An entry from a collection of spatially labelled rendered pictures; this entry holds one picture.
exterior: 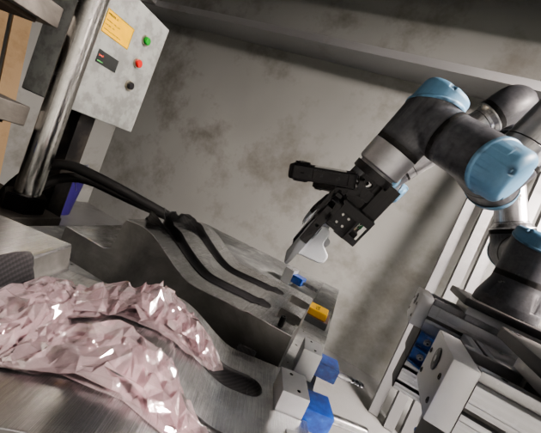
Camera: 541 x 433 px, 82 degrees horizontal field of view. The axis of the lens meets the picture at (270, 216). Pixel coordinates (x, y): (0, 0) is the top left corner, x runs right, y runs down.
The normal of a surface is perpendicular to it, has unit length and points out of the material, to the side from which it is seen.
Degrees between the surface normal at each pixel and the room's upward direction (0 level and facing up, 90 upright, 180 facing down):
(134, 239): 90
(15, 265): 90
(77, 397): 5
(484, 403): 90
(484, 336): 90
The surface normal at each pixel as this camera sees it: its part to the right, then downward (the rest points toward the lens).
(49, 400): 0.22, -0.97
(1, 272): 0.86, 0.40
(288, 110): -0.37, -0.07
